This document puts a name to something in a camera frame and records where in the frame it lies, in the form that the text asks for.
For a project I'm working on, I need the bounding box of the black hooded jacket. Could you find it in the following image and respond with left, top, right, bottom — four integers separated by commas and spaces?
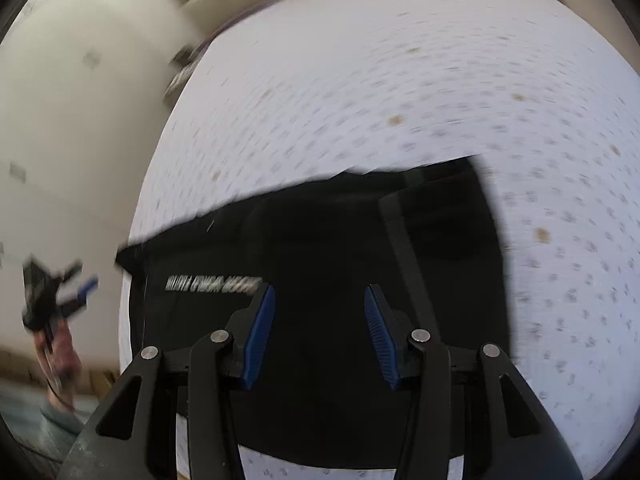
115, 158, 511, 469

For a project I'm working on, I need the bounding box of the person left hand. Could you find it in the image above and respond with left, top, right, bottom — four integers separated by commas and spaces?
34, 318, 81, 390

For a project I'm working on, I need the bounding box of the white wardrobe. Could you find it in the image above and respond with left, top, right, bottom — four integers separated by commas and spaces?
1, 0, 201, 367

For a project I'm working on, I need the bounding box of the grey nightstand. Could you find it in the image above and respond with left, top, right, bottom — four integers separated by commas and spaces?
163, 44, 205, 108

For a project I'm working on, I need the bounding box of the bed with floral sheet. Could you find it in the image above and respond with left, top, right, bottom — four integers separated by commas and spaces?
130, 0, 639, 477

